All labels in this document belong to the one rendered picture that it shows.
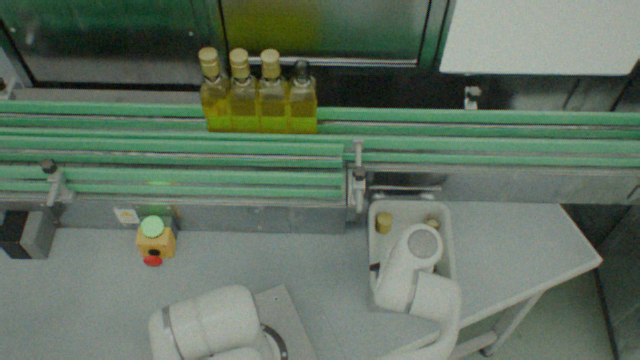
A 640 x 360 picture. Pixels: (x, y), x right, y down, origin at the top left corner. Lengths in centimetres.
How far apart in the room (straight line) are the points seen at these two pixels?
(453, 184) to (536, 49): 33
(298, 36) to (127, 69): 42
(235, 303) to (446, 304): 33
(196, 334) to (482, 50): 81
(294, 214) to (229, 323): 42
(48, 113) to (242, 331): 73
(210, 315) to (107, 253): 53
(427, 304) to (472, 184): 47
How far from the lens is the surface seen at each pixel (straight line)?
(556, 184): 147
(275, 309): 130
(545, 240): 149
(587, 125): 148
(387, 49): 133
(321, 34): 130
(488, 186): 144
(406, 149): 133
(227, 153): 132
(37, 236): 144
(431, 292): 103
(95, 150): 139
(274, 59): 116
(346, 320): 133
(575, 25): 136
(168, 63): 146
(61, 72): 157
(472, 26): 131
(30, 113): 151
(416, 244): 104
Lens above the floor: 200
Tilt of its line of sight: 58 degrees down
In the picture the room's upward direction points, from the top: straight up
